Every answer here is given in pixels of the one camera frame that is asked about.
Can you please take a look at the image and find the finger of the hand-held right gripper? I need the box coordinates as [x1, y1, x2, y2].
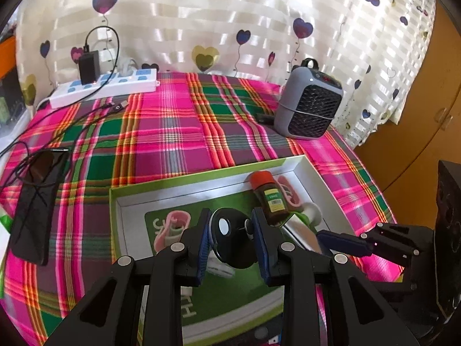
[360, 233, 421, 272]
[375, 221, 438, 250]

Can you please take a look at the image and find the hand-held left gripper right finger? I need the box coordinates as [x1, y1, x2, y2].
[251, 207, 420, 346]

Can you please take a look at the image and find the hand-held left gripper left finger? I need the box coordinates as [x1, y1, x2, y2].
[45, 208, 212, 346]

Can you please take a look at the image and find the black oval key fob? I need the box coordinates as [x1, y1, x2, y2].
[208, 207, 258, 269]

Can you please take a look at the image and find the small pink silicone holder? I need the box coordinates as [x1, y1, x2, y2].
[154, 211, 191, 255]

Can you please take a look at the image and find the silver rectangular case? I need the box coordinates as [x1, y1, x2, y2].
[279, 213, 325, 256]

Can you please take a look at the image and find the brown medicine bottle red cap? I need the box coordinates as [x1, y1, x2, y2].
[250, 171, 290, 224]

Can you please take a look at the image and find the blue rectangular plastic device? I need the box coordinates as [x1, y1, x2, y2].
[316, 230, 373, 257]

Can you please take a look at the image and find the green and white cardboard box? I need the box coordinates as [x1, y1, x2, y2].
[109, 155, 361, 346]

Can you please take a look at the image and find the large pink silicone strap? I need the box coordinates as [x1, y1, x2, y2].
[279, 176, 307, 210]

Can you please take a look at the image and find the white charger block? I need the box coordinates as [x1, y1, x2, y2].
[180, 252, 235, 296]

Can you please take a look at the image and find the green booklet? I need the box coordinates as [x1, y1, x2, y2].
[144, 187, 318, 332]

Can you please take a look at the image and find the small white plastic holder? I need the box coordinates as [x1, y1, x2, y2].
[303, 202, 322, 229]

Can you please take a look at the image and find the wooden cabinet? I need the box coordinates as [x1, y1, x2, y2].
[355, 3, 461, 224]

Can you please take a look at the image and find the pink green plaid tablecloth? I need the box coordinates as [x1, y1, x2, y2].
[0, 72, 402, 346]

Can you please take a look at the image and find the grey portable heater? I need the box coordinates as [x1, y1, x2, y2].
[274, 58, 343, 140]

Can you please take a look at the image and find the black smartphone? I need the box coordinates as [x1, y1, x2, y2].
[9, 151, 71, 265]

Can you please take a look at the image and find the white power strip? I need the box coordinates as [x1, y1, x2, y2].
[48, 68, 158, 109]

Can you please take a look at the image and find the white plug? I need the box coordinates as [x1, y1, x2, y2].
[120, 58, 139, 76]

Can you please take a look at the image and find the black power adapter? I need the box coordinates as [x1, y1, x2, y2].
[78, 51, 101, 85]

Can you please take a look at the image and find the white curtain with hearts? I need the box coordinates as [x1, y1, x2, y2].
[16, 0, 438, 146]

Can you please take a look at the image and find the orange lidded storage box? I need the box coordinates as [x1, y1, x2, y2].
[0, 36, 27, 123]

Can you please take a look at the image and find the thin black charging cable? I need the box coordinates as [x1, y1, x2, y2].
[0, 101, 128, 188]

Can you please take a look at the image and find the black adapter cable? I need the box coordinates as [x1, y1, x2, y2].
[84, 26, 120, 92]

